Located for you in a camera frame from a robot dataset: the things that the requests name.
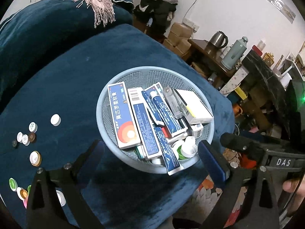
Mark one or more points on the small brown cap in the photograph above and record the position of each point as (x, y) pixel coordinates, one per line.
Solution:
(32, 137)

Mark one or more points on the white box with yellow stripe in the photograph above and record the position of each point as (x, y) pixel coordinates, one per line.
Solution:
(195, 105)

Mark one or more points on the white flip cap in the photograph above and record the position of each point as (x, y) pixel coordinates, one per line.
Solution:
(189, 146)

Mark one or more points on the dark blue velvet blanket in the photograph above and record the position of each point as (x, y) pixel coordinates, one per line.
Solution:
(71, 88)

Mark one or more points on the gold-brown bottle cap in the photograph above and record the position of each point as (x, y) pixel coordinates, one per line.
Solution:
(35, 158)

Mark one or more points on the gold ornament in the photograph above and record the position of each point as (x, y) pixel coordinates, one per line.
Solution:
(268, 58)

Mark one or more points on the floral printed cloth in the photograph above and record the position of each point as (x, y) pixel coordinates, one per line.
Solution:
(207, 202)

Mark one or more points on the wooden side table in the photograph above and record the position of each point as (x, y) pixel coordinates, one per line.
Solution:
(202, 46)

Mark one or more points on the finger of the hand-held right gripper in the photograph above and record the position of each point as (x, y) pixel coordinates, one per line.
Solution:
(238, 144)

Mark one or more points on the cardboard box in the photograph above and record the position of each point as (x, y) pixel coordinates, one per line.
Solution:
(175, 39)
(182, 29)
(183, 47)

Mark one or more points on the blue-grey mesh basket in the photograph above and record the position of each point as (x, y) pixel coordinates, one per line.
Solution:
(124, 76)

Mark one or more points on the green cap on white lid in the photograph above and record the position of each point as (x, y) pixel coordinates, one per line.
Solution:
(11, 188)

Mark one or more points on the long blue medicine box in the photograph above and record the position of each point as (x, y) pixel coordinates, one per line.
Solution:
(169, 155)

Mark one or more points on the white cap green print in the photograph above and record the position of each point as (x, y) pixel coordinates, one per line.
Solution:
(32, 127)

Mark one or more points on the small white medicine box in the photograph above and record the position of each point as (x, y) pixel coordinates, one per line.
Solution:
(197, 130)

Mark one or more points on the person's right hand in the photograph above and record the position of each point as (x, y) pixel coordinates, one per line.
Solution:
(292, 186)

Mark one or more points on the stainless steel kettle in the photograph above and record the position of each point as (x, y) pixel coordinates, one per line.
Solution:
(215, 40)

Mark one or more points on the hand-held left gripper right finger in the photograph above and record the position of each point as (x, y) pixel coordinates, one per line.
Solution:
(212, 164)

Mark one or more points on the pink fringed scarf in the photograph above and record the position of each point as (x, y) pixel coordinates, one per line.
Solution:
(95, 0)

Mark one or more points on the silver wall strip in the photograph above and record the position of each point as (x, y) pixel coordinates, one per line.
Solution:
(281, 7)

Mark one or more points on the floral patterned board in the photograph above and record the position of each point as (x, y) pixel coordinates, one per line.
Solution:
(233, 81)

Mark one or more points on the pale green thermos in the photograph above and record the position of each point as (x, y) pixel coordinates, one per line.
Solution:
(232, 52)

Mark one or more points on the white power strip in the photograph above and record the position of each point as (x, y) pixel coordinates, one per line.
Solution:
(191, 23)

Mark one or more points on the black bottle cap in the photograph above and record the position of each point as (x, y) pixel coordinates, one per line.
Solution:
(14, 143)

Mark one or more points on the pile of dark clothes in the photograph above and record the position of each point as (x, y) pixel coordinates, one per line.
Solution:
(162, 7)

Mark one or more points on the black marble table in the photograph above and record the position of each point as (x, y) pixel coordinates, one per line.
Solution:
(262, 76)

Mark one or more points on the green medicine box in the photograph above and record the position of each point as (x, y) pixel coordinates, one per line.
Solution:
(140, 153)

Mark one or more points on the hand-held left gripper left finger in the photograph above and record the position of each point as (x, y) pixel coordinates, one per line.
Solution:
(94, 158)

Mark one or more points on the silver grey medicine box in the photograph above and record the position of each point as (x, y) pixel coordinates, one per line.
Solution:
(171, 100)

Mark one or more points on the red box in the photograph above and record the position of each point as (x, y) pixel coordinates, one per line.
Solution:
(256, 50)

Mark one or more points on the dark blue piped quilt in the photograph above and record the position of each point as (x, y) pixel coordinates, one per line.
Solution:
(47, 28)

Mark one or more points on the white and blue medicine box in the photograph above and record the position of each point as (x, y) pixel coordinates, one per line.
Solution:
(145, 128)

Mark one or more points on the green bottle cap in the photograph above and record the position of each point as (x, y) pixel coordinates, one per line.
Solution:
(181, 156)
(13, 183)
(29, 188)

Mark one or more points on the open white bottle cap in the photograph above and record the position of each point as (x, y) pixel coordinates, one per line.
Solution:
(61, 198)

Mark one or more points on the blue ointment tube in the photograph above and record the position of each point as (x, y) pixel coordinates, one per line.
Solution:
(164, 112)

